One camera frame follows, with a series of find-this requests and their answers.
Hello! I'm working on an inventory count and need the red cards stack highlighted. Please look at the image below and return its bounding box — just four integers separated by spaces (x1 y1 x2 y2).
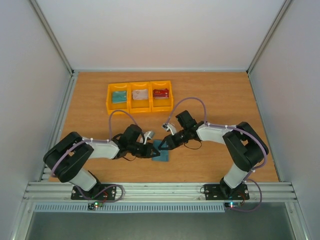
152 88 170 99

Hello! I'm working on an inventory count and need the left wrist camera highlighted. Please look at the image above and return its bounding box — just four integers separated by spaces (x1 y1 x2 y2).
142 130 155 145

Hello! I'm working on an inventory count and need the left circuit board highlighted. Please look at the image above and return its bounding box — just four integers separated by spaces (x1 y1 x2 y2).
87 201 104 211

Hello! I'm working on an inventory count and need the circuit board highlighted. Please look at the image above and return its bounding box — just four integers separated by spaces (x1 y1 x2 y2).
224 201 244 209
87 201 104 211

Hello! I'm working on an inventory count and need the teal card holder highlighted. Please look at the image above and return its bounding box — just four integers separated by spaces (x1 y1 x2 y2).
151 139 169 162

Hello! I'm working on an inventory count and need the middle yellow bin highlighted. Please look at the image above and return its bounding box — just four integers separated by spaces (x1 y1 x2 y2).
128 81 152 114

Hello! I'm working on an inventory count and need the right circuit board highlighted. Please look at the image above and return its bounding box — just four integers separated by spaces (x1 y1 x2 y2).
224 201 244 209

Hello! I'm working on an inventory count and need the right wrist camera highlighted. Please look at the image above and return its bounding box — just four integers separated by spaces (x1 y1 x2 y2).
162 123 177 135

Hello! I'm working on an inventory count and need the teal cards stack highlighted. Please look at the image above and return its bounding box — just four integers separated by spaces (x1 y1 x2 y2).
111 90 127 104

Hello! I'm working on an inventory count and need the left yellow bin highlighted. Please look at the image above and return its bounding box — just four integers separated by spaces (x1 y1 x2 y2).
106 82 129 115

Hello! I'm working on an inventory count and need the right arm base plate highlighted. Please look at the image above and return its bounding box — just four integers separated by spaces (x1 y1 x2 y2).
203 183 250 201

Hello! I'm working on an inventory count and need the aluminium front rail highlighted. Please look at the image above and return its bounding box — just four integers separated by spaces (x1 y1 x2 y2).
22 182 298 203

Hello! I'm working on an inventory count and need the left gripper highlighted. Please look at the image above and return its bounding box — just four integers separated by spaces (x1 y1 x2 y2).
128 141 160 158

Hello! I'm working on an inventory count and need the grey slotted cable duct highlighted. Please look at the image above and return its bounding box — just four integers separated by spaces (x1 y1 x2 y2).
34 202 225 214

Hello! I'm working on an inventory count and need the right yellow bin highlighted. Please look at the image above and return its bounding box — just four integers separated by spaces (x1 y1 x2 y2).
150 80 174 112

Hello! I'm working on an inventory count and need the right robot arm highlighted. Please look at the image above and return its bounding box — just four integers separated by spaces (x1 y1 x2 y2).
158 110 269 200

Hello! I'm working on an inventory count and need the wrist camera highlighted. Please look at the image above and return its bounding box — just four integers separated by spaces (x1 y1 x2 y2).
142 130 155 145
162 123 177 135

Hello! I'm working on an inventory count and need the yellow bin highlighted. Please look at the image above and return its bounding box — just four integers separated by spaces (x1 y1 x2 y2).
150 80 174 112
128 81 152 114
106 82 129 115

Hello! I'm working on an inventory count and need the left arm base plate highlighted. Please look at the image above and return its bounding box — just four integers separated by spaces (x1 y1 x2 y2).
70 183 117 201

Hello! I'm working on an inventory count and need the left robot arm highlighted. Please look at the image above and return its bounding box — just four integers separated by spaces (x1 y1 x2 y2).
43 124 161 199

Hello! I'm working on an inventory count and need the white pink cards stack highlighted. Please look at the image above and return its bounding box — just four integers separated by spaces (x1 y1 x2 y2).
132 89 149 101

